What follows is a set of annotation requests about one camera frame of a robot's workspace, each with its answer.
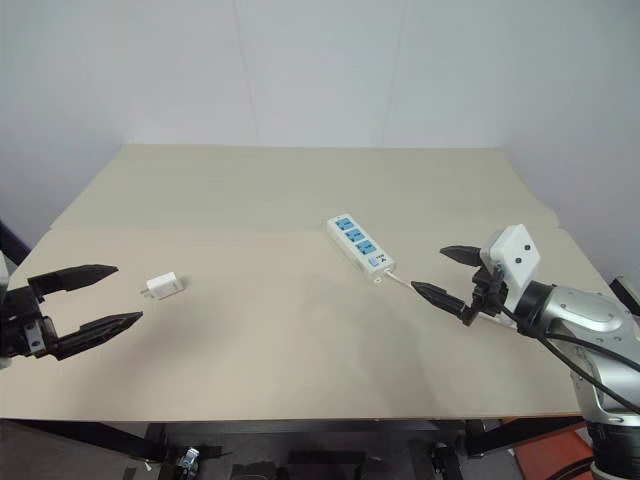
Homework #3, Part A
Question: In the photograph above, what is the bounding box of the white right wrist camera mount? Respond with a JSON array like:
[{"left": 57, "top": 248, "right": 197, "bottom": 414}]
[{"left": 478, "top": 224, "right": 543, "bottom": 312}]

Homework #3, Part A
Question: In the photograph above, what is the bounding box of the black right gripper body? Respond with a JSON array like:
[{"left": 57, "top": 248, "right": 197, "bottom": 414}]
[{"left": 460, "top": 264, "right": 508, "bottom": 328}]

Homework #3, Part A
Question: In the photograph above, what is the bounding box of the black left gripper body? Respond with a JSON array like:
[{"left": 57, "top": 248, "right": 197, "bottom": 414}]
[{"left": 0, "top": 286, "right": 56, "bottom": 360}]

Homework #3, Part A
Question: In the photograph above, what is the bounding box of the white power strip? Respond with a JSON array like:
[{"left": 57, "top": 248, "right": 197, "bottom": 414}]
[{"left": 326, "top": 212, "right": 397, "bottom": 288}]

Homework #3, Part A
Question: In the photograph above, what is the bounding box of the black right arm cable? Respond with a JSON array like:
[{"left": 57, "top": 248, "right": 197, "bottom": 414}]
[{"left": 492, "top": 292, "right": 640, "bottom": 417}]

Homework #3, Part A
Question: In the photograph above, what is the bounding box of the orange floor mat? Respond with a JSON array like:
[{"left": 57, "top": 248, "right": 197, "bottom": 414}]
[{"left": 508, "top": 423, "right": 597, "bottom": 480}]

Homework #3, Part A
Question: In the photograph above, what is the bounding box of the white plug adapter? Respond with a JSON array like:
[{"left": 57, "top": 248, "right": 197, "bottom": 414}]
[{"left": 139, "top": 271, "right": 184, "bottom": 302}]

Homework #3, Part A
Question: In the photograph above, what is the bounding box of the metal caster wheel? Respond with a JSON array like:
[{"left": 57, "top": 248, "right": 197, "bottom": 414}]
[
  {"left": 430, "top": 441, "right": 453, "bottom": 472},
  {"left": 177, "top": 446, "right": 202, "bottom": 475}
]

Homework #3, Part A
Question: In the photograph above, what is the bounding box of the black table frame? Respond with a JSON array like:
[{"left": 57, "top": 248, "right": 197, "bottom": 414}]
[{"left": 0, "top": 413, "right": 592, "bottom": 480}]

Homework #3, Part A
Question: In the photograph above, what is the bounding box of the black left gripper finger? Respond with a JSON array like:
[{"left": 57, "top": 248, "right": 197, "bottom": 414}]
[
  {"left": 26, "top": 263, "right": 120, "bottom": 303},
  {"left": 41, "top": 310, "right": 145, "bottom": 363}
]

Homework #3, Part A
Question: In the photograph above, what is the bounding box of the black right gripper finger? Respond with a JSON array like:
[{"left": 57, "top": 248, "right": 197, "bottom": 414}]
[
  {"left": 438, "top": 244, "right": 485, "bottom": 269},
  {"left": 409, "top": 280, "right": 472, "bottom": 322}
]

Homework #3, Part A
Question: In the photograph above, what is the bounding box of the dark purple bar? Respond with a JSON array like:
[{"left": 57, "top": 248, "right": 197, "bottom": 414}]
[{"left": 0, "top": 216, "right": 30, "bottom": 267}]

